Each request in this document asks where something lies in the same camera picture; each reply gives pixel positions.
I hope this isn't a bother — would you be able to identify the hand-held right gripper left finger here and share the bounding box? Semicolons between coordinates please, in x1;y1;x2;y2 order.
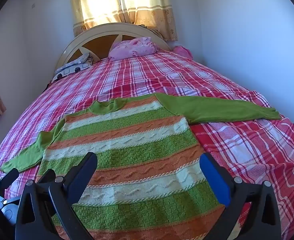
15;152;98;240

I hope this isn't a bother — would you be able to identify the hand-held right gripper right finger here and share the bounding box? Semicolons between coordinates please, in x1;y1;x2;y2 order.
199;152;283;240

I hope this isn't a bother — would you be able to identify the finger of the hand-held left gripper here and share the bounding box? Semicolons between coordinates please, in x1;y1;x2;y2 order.
0;168;20;196

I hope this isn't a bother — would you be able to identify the green orange striped knit sweater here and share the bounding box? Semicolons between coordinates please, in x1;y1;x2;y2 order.
0;92;282;240

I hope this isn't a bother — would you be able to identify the grey white patterned pillow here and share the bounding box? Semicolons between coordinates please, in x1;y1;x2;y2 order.
53;52;94;81

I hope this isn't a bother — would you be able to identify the red plaid bed blanket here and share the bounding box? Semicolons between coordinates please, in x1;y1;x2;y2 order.
0;49;294;240

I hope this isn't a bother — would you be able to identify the pink ruffled pillow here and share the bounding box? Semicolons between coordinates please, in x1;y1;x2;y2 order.
108;37;158;61

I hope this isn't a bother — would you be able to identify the cream arched wooden headboard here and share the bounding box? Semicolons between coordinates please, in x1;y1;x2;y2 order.
54;22;173;74

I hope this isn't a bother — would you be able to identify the bright pink cloth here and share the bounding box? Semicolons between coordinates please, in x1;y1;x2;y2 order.
173;45;194;59

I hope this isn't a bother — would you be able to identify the yellow floral window curtain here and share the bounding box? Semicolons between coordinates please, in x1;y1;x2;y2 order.
69;0;178;42

